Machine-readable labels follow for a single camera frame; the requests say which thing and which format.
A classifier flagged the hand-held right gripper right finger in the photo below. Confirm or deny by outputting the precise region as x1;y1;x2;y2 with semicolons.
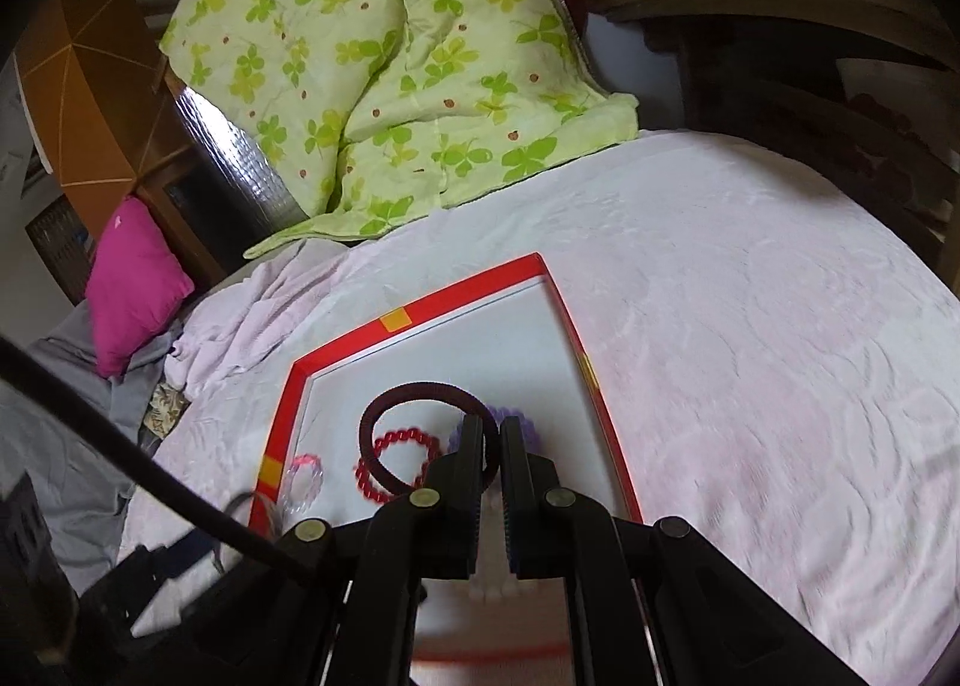
499;416;863;686

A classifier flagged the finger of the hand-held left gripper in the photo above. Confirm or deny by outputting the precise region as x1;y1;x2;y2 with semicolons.
139;532;224;586

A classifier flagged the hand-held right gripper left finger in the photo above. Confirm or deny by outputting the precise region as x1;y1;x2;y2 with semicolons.
112;414;486;686

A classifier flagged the dark red bead bracelet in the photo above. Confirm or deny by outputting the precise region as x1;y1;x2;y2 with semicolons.
354;427;443;506

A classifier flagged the dark maroon hair tie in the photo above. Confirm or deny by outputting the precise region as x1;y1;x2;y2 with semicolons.
358;381;502;496

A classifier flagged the red shallow tray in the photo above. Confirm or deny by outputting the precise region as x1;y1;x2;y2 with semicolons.
247;251;644;668

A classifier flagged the patterned beige cloth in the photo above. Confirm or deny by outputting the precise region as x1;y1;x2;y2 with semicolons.
142;386;188;441

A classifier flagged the grey bed sheet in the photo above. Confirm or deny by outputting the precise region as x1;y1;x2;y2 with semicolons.
0;296;197;597

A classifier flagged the pale pink textured blanket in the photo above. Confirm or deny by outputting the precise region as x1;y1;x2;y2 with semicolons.
120;127;960;686

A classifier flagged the magenta pillow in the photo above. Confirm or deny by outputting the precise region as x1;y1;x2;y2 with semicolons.
84;197;197;378

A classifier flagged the dark wicker cabinet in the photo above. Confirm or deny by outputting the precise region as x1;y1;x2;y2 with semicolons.
26;195;100;306

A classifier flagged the silver foil panel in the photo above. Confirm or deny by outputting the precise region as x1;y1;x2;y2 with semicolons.
169;79;313;246

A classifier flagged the green clover print quilt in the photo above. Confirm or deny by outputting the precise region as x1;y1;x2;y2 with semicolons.
159;0;640;260

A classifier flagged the dark wooden furniture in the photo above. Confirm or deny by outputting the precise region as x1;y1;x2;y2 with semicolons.
591;0;960;267

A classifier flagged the purple bead bracelet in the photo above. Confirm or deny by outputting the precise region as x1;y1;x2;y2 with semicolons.
448;405;542;464

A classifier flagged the thin black cord loop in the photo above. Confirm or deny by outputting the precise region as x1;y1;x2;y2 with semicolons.
219;493;260;571

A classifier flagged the pink crystal bead bracelet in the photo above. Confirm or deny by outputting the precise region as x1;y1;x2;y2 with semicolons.
280;453;328;516

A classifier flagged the thick black cable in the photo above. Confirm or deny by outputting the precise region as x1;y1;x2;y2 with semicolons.
0;339;310;573

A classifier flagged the brown wooden frame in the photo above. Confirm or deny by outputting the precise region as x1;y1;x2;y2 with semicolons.
131;67;227;297

